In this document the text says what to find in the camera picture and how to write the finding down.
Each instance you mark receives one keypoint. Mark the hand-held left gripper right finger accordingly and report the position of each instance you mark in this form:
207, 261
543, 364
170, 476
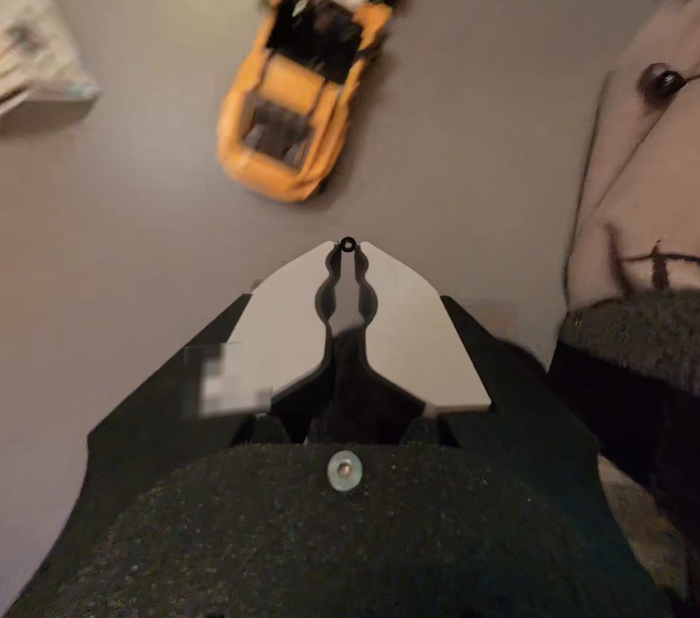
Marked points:
421, 339

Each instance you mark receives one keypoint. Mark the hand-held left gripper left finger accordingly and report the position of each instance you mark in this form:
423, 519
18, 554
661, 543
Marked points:
284, 312

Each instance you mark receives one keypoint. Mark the small black round lego piece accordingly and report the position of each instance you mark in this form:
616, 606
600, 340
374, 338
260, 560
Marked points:
348, 244

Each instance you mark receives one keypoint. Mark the orange lego car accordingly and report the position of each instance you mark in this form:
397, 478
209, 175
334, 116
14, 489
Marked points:
290, 82

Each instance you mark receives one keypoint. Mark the black earbud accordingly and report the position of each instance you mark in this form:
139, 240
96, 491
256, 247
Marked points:
661, 82

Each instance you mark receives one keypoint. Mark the white sticker sheet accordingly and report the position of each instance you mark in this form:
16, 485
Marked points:
38, 55

